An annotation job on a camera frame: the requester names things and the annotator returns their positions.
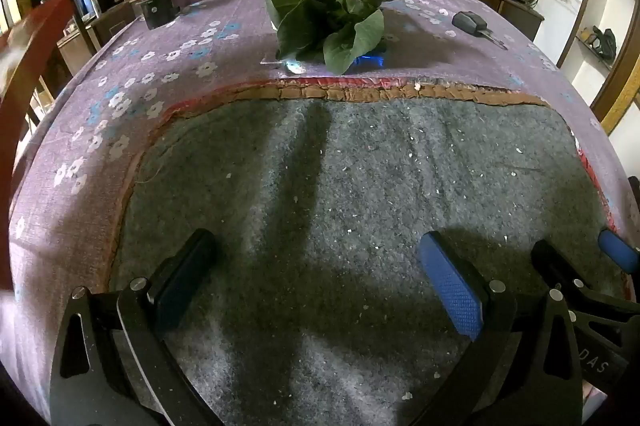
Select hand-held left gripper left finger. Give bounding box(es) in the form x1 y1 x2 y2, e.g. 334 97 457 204
50 228 223 426

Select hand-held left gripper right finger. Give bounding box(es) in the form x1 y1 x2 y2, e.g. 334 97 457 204
416 231 586 426

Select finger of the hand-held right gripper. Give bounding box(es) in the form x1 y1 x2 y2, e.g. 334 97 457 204
531 239 640 333
597 228 640 275

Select grey felt mat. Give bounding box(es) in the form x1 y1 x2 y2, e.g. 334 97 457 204
107 76 636 426

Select purple floral tablecloth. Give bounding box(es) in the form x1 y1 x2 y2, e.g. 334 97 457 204
0 0 640 426

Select dark shoes on shelf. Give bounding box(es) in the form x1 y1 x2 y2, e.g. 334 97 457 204
582 26 619 56

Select black car key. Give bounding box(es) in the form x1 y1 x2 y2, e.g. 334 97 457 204
451 11 509 50

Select red wooden chair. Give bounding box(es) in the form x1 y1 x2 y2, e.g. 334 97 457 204
0 0 77 291

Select small black cylindrical holder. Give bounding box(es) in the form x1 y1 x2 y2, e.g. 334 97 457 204
139 0 180 30

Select leafy green vegetable bunch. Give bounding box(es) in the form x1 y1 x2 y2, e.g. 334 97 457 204
264 0 415 75

